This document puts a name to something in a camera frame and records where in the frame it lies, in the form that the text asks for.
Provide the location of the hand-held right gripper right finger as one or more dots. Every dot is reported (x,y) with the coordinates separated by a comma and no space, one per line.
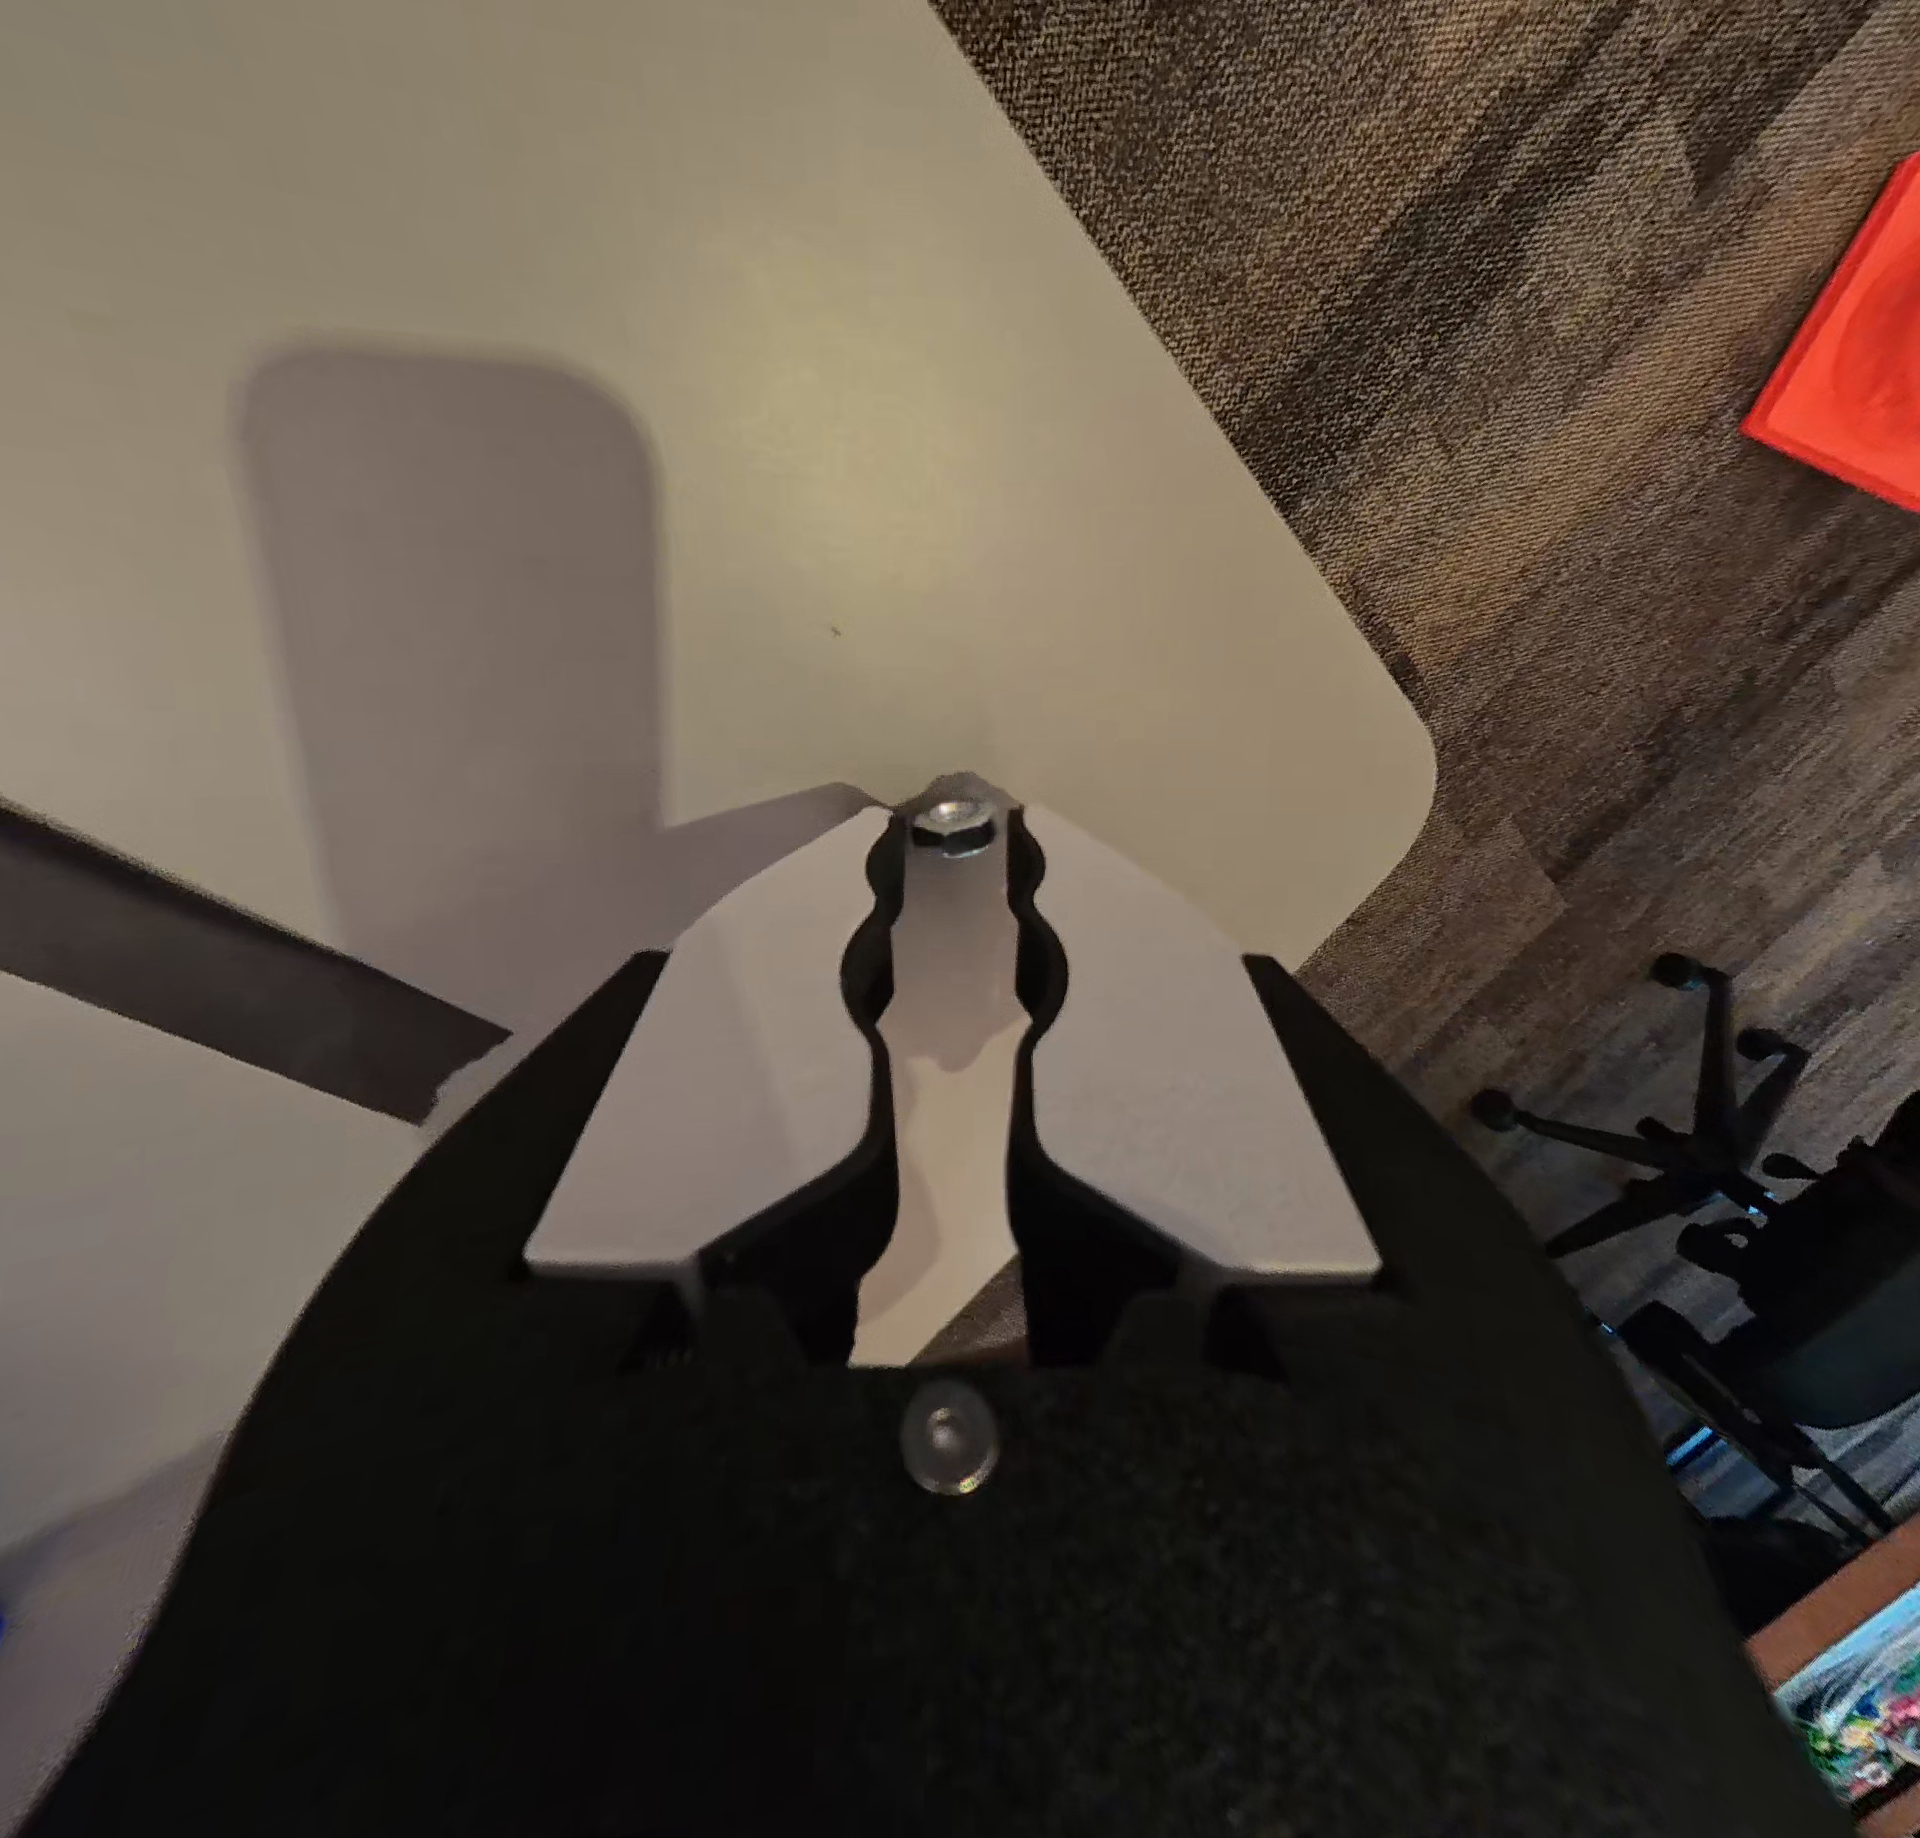
(1185,1118)

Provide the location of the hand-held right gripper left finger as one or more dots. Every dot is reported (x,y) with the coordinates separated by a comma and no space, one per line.
(706,1118)

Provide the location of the medium silver hex bolt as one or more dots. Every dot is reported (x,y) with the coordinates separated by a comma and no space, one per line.
(947,814)

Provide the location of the grey desk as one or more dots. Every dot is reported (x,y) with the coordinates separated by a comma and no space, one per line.
(600,295)

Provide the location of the black office chair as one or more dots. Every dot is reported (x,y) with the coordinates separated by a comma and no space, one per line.
(1800,1344)

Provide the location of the brown wooden table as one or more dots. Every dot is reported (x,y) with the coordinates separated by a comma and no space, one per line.
(1800,1619)

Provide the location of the colourful printed sheet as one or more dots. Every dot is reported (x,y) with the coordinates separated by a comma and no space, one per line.
(1860,1734)

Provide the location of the orange traffic cone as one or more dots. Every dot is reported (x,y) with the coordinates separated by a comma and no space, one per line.
(1846,370)

